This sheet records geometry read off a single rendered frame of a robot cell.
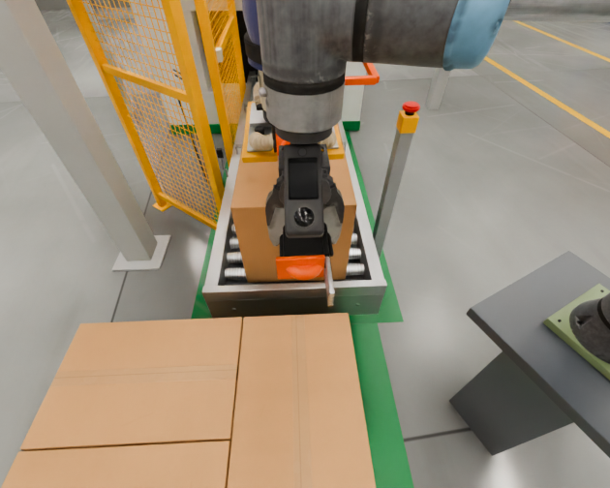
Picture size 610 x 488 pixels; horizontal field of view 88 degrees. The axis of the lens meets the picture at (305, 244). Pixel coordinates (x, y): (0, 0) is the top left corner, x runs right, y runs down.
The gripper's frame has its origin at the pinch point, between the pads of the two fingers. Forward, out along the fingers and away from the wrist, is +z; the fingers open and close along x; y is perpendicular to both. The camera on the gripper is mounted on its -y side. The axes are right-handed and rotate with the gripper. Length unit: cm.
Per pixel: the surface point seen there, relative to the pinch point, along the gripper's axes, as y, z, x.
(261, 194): 47, 26, 12
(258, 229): 41, 36, 14
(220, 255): 53, 62, 33
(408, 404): 8, 122, -49
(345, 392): -3, 67, -13
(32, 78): 101, 8, 102
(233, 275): 46, 67, 28
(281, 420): -10, 67, 8
